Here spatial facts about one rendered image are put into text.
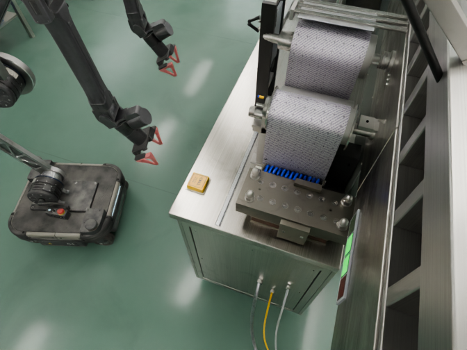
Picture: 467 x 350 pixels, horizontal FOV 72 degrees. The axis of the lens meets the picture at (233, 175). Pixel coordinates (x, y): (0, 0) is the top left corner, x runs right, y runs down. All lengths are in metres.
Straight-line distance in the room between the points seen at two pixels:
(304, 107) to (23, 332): 1.97
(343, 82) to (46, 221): 1.83
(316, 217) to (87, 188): 1.55
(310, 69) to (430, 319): 0.90
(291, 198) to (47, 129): 2.39
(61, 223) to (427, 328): 2.02
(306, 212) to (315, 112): 0.34
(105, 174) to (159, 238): 0.55
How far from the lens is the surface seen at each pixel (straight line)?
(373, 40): 1.18
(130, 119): 1.11
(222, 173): 1.34
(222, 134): 1.48
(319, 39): 1.16
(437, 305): 0.46
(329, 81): 1.21
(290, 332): 2.06
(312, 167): 1.17
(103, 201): 2.20
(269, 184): 1.17
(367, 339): 0.65
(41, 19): 0.92
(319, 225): 1.12
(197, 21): 3.97
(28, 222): 2.33
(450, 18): 0.66
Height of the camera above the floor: 2.01
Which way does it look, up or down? 56 degrees down
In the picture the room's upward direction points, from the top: straight up
